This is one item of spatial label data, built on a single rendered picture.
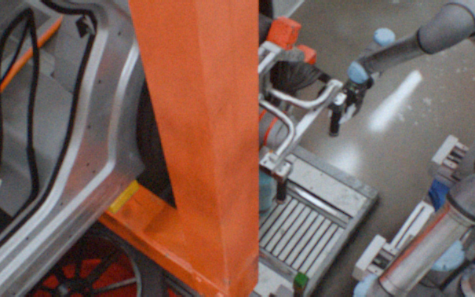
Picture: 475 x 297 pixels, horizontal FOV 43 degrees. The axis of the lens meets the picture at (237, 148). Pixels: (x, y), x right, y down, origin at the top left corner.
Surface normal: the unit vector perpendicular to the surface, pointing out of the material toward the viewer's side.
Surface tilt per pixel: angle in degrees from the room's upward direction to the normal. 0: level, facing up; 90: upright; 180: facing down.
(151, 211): 0
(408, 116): 0
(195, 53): 90
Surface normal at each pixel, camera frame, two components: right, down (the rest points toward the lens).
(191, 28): -0.59, 0.68
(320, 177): -0.03, -0.55
